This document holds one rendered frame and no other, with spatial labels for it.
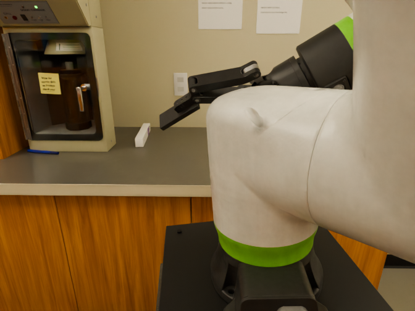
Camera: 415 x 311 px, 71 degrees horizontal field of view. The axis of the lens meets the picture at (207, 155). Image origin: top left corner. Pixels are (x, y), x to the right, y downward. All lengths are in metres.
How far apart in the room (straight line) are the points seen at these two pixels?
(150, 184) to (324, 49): 0.67
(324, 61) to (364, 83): 0.22
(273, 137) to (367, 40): 0.11
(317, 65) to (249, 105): 0.15
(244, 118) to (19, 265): 1.15
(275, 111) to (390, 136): 0.11
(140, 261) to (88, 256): 0.19
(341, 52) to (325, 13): 1.23
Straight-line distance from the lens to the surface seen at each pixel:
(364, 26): 0.18
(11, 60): 1.32
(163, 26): 1.56
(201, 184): 0.91
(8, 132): 1.38
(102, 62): 1.25
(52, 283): 1.32
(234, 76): 0.40
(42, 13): 1.19
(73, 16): 1.16
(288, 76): 0.42
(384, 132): 0.20
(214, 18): 1.54
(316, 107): 0.26
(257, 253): 0.34
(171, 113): 0.44
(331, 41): 0.42
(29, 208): 1.16
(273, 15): 1.57
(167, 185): 0.91
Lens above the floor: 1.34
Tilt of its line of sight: 21 degrees down
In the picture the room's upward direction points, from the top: straight up
